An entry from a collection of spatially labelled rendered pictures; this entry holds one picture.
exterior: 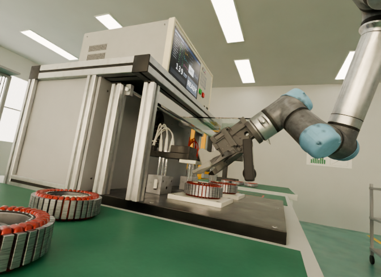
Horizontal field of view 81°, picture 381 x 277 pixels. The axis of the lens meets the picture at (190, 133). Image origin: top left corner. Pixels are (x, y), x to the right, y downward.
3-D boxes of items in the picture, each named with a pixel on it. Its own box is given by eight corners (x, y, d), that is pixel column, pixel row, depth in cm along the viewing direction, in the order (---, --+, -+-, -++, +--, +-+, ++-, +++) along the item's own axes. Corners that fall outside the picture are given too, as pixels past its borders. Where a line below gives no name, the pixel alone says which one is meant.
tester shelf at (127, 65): (219, 130, 115) (220, 121, 115) (147, 71, 53) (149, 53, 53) (147, 126, 132) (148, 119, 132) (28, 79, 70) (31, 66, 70)
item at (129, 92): (203, 137, 114) (204, 131, 114) (127, 94, 57) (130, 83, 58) (200, 137, 114) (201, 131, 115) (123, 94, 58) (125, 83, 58)
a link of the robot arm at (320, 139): (356, 143, 51) (322, 116, 59) (333, 130, 45) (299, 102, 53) (330, 166, 54) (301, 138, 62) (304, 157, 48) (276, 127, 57)
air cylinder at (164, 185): (171, 193, 72) (173, 176, 73) (159, 194, 65) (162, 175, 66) (157, 191, 74) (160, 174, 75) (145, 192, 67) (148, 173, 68)
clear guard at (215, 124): (270, 145, 100) (271, 131, 101) (267, 134, 78) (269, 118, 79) (202, 140, 112) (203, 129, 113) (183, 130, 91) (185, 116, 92)
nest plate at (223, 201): (233, 202, 68) (233, 198, 68) (221, 208, 54) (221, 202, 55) (187, 194, 74) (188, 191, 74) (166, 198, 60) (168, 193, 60)
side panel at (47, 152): (80, 198, 57) (104, 79, 62) (70, 199, 54) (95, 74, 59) (13, 183, 67) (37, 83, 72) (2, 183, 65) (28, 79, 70)
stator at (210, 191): (225, 197, 67) (227, 185, 68) (216, 201, 57) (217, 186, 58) (191, 192, 71) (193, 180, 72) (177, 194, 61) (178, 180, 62)
